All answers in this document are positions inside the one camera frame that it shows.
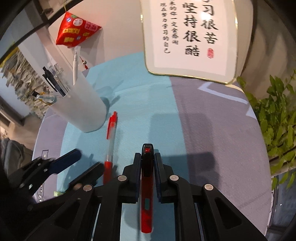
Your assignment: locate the grey cloth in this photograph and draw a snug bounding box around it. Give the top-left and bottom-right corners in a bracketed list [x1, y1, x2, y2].
[0, 138, 33, 167]

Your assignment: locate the white pen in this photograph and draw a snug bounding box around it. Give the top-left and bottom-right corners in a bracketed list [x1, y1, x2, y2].
[73, 46, 81, 86]

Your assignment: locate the red clear gel pen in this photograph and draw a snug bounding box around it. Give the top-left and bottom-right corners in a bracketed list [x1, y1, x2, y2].
[103, 111, 119, 184]

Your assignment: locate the gold framed calligraphy sign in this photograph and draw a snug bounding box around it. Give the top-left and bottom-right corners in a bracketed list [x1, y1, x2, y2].
[140, 0, 239, 85]

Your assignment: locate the red marker pen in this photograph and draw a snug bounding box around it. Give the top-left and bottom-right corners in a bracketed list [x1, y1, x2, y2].
[140, 143, 155, 233]

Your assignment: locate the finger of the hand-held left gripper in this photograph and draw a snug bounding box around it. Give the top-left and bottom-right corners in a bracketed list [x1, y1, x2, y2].
[44, 148, 82, 175]
[68, 162, 105, 192]

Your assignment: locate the black cable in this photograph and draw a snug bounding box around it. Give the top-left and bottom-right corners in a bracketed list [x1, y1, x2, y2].
[0, 0, 84, 62]

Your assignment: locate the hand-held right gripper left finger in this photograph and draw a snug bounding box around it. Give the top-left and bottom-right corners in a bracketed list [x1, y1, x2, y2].
[30, 152, 142, 241]

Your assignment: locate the blue grey desk mat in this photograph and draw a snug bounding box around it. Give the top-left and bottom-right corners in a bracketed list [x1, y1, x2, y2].
[32, 52, 274, 241]

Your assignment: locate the frosted plastic cup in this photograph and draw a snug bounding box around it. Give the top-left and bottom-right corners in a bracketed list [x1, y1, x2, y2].
[43, 70, 107, 133]

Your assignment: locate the clear plastic pen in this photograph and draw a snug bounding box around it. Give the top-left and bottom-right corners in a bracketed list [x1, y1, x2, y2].
[54, 64, 70, 93]

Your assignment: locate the red hanging pouch ornament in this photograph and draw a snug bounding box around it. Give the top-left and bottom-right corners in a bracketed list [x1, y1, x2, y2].
[55, 11, 102, 70]

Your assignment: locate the black pen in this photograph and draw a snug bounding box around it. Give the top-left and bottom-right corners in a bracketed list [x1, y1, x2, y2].
[42, 66, 67, 96]

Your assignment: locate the green potted plant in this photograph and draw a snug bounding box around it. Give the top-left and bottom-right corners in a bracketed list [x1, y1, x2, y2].
[236, 70, 296, 190]

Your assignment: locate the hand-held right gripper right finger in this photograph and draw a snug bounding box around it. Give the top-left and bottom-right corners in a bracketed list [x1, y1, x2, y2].
[154, 152, 266, 241]

